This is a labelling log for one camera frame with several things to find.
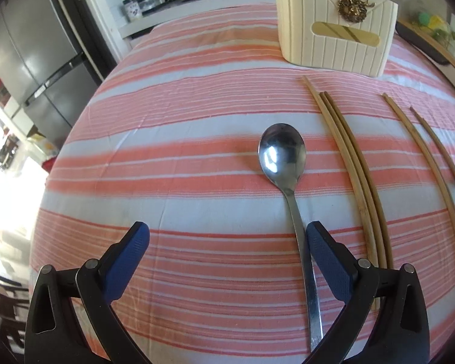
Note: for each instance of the wooden chopstick one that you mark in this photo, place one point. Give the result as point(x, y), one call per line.
point(334, 133)

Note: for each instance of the pink striped tablecloth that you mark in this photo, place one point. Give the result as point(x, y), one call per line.
point(170, 139)

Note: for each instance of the wooden chopstick five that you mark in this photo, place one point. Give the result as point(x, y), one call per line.
point(369, 188)

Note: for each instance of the wooden chopstick two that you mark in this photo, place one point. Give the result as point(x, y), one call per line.
point(367, 223)

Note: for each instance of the cream utensil holder box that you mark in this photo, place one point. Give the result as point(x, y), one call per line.
point(343, 35)

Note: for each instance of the spice jar rack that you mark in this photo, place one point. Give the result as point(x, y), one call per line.
point(136, 9)

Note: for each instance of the wooden cutting board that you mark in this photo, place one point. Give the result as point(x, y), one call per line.
point(425, 43)

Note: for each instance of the yellow green plastic bag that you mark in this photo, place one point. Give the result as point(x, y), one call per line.
point(432, 24)

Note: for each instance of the large steel spoon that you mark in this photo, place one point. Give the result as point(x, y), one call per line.
point(282, 158)

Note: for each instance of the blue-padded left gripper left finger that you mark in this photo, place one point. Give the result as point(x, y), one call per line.
point(53, 333)

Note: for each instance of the grey double-door refrigerator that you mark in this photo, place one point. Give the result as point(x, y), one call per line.
point(53, 58)

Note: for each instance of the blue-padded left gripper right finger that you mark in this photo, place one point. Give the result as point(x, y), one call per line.
point(401, 331)

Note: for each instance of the wooden chopstick four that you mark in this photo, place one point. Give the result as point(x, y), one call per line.
point(441, 148)

